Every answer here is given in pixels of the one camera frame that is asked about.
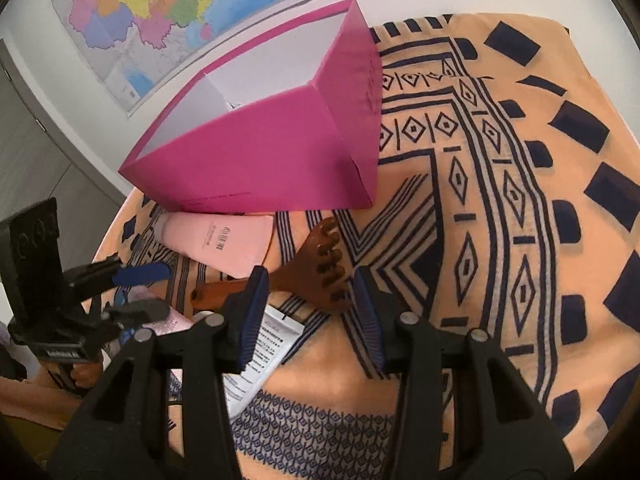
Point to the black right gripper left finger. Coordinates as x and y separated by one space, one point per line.
159 410

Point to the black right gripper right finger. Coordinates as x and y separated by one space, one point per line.
463 410

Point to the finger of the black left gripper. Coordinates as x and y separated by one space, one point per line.
110 273
114 320

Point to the left hand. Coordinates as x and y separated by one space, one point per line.
70 377

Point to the pink tube white cap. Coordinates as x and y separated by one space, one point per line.
230 244

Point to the grey cabinet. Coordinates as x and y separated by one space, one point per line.
38 162

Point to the white printed sachet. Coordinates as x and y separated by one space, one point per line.
277 335

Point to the brown wooden comb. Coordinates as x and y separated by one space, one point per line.
315 274

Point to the orange patterned cloth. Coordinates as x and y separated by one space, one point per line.
508 199

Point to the magenta cardboard box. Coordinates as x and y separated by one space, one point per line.
287 121

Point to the colourful wall map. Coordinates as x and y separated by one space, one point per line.
132 46

